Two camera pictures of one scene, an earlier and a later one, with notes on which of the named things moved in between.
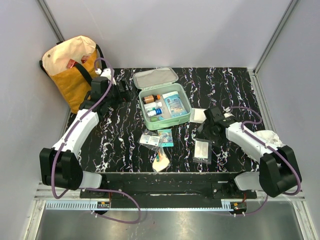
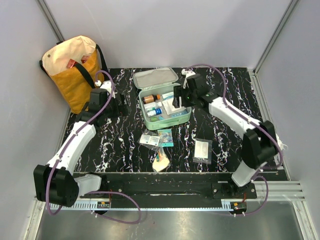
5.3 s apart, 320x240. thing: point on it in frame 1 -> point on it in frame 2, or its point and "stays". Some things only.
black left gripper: [124, 96] -> [122, 110]
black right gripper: [216, 140] -> [179, 92]
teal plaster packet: [165, 137] stays
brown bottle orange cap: [151, 98] stays
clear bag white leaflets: [149, 138] stays
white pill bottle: [153, 105] stays
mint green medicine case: [164, 103] stays
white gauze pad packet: [197, 115] -> [170, 109]
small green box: [154, 119] stays
